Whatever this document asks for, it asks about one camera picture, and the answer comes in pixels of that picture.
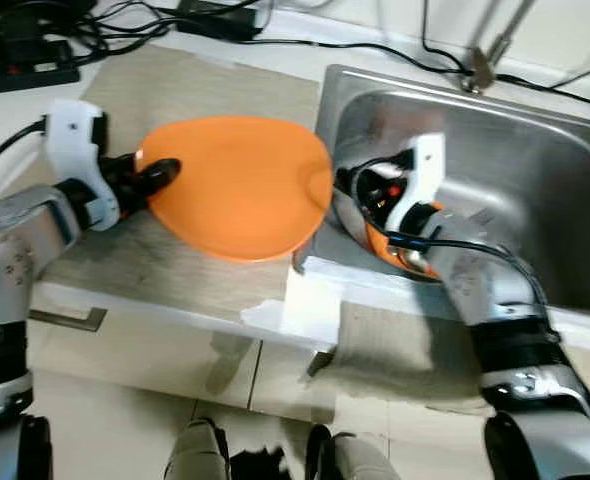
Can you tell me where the robot leg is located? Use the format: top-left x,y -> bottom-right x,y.
165,418 -> 286,480
305,425 -> 401,480

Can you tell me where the robot right leg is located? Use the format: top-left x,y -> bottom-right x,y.
305,425 -> 401,480

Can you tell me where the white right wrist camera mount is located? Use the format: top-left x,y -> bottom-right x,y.
383,133 -> 447,238

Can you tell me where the orange plate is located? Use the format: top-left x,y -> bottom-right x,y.
135,115 -> 334,264

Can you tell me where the orange bowl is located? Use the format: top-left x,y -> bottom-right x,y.
363,200 -> 448,277

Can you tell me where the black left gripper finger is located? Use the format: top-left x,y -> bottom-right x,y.
130,157 -> 183,199

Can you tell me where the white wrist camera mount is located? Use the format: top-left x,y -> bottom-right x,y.
43,100 -> 123,231
383,133 -> 447,238

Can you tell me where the stainless steel sink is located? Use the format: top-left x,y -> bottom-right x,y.
293,65 -> 590,331

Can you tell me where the black power adapter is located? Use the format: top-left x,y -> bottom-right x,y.
175,0 -> 268,43

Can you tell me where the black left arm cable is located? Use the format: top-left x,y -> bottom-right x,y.
0,120 -> 51,186

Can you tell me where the metal faucet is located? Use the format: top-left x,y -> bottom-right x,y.
462,0 -> 538,94

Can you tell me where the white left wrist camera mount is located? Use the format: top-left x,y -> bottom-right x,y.
43,100 -> 123,231

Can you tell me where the beige hanging towel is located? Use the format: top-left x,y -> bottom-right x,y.
315,298 -> 590,419

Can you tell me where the silver cabinet bar handle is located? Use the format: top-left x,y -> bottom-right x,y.
30,308 -> 108,333

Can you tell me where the robot left leg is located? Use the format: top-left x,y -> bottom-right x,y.
165,418 -> 286,480

